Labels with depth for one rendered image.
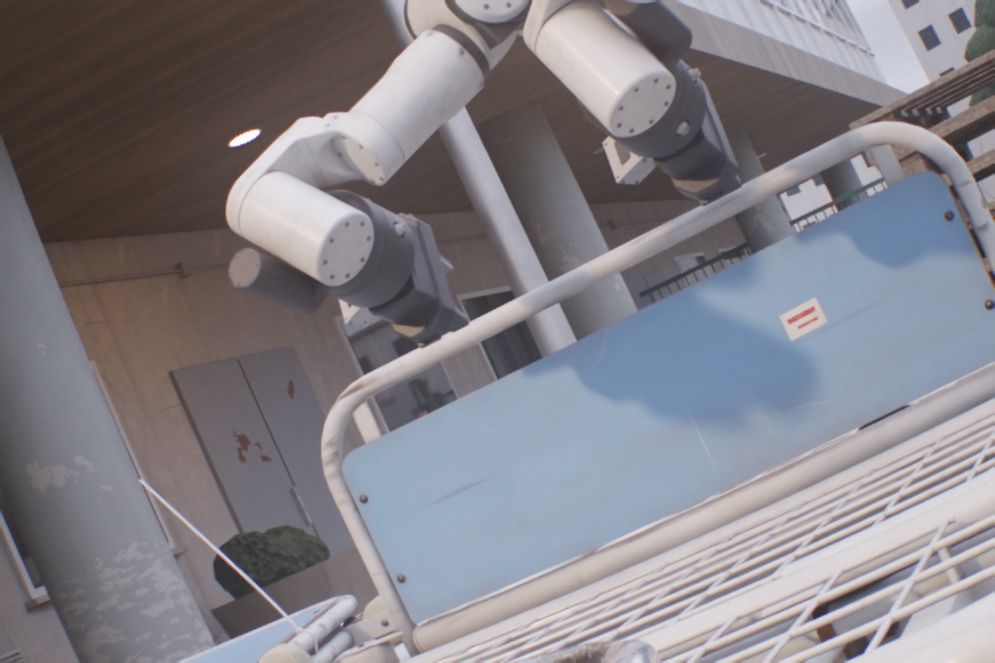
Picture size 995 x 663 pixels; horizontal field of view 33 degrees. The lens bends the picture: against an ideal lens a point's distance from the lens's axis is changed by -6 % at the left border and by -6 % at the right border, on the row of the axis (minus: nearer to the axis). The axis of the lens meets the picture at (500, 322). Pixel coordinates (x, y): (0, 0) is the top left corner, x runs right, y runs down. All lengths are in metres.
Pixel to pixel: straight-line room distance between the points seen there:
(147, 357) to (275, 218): 10.80
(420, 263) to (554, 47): 0.31
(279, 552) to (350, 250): 9.01
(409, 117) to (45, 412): 5.93
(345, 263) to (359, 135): 0.11
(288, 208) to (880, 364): 0.57
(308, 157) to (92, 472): 5.88
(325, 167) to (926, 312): 0.57
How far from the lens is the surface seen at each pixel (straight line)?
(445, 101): 1.51
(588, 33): 1.36
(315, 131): 1.50
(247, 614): 10.50
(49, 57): 8.35
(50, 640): 10.16
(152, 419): 11.96
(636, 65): 1.33
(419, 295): 1.57
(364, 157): 1.49
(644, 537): 1.74
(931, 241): 1.65
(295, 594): 10.38
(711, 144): 1.48
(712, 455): 1.71
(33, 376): 7.38
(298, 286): 1.49
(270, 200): 1.46
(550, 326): 6.85
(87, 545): 7.30
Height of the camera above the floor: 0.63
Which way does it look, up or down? 5 degrees up
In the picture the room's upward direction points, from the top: 25 degrees counter-clockwise
